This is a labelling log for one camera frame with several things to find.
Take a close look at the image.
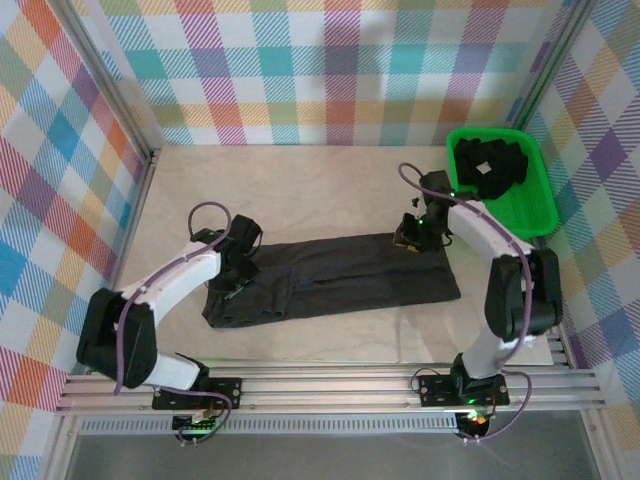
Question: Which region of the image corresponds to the dark grey t-shirt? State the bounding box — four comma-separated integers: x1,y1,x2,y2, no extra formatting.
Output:
200,230,463,331

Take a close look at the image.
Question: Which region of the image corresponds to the slotted grey cable duct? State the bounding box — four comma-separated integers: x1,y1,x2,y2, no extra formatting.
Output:
78,416,462,437

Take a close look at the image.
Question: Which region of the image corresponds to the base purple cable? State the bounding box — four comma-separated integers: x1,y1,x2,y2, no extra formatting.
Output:
459,369,535,445
174,383,234,449

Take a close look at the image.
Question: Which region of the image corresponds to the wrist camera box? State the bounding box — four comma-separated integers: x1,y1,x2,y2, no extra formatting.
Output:
418,170,452,197
230,214,265,252

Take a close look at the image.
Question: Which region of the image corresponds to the left controller board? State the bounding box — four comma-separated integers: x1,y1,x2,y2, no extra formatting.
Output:
171,413,222,442

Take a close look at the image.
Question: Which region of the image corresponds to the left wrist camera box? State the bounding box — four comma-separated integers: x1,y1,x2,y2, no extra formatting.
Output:
230,214,265,252

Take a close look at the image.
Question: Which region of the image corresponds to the aluminium corner post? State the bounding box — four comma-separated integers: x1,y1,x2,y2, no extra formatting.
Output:
503,0,602,132
48,0,165,169

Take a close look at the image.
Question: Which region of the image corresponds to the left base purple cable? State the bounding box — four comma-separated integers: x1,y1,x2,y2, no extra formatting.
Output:
174,383,234,449

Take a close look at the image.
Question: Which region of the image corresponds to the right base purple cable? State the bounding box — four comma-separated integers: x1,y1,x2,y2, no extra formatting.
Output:
459,369,535,445

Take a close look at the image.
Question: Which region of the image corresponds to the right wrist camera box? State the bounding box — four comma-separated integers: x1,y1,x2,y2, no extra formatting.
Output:
418,170,452,197

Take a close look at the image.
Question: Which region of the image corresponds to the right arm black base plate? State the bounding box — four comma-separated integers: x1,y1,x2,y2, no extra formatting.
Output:
416,373,512,408

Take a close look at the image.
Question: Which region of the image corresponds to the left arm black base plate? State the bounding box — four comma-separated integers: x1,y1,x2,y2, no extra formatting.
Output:
151,376,244,413

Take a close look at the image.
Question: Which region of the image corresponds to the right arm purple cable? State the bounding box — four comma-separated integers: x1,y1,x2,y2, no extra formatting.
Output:
397,162,535,365

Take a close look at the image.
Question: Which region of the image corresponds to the aluminium rail frame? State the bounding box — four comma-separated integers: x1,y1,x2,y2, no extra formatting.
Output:
53,350,609,417

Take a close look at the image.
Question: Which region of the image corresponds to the green plastic basket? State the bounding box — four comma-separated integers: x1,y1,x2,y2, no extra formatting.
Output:
445,126,560,241

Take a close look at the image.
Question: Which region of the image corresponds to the black t-shirt with white label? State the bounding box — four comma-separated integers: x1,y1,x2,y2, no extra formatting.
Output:
453,136,531,201

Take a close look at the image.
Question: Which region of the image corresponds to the controller board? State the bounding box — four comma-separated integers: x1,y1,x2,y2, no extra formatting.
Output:
171,413,222,442
456,410,492,440

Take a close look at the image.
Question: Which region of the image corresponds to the right controller board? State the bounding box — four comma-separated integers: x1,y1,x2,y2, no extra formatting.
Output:
456,410,492,440

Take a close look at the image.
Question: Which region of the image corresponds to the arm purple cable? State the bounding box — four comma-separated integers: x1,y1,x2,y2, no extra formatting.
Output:
397,162,535,365
112,200,234,397

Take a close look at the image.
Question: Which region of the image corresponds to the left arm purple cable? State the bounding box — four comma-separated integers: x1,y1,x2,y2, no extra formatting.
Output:
112,200,234,397

